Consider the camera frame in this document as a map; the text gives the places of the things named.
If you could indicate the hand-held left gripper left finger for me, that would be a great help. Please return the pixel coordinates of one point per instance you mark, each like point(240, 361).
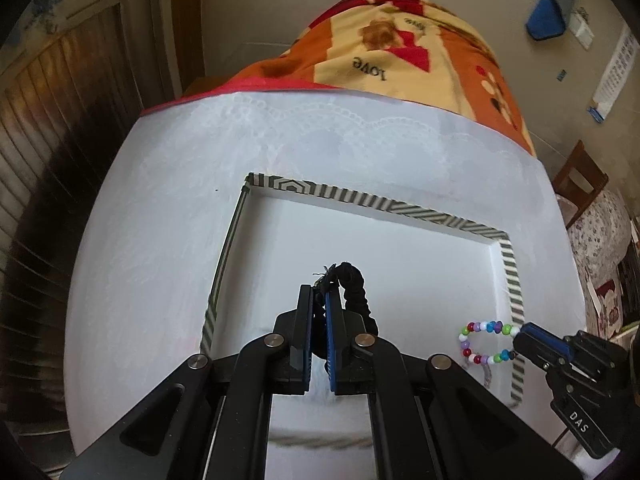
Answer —
point(306, 350)

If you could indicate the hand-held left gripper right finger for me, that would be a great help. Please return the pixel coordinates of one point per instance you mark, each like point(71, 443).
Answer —
point(332, 350)

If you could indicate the black plastic crate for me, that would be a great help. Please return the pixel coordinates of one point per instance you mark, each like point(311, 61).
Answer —
point(629, 280)

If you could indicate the small blue wall sticker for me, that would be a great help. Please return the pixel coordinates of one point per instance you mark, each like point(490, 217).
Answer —
point(562, 75)

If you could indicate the floral fabric cushion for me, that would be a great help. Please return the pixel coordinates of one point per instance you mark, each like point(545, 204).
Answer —
point(600, 240)

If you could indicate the red white printed cloth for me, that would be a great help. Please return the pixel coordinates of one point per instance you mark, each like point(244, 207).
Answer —
point(607, 310)

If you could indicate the white tray with striped rim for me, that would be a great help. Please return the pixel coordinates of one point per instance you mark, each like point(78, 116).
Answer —
point(350, 230)

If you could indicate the orange red printed blanket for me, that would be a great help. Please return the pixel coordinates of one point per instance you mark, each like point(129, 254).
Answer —
point(350, 50)

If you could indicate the white wall switch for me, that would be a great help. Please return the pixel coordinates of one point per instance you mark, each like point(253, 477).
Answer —
point(582, 30)

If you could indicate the wooden panelled door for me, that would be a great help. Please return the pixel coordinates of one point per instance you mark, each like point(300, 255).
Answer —
point(60, 110)

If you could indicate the blue grey wall-hung holder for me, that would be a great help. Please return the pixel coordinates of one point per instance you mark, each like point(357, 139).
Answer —
point(547, 15)

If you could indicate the white wall calendar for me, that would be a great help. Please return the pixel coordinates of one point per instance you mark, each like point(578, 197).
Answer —
point(617, 70)

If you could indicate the white lace tablecloth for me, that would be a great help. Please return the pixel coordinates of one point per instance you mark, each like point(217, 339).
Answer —
point(150, 210)

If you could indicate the wooden chair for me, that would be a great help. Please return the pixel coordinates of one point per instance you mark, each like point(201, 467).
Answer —
point(580, 170)

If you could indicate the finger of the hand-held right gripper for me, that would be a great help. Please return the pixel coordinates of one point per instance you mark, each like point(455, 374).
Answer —
point(547, 341)
point(535, 352)

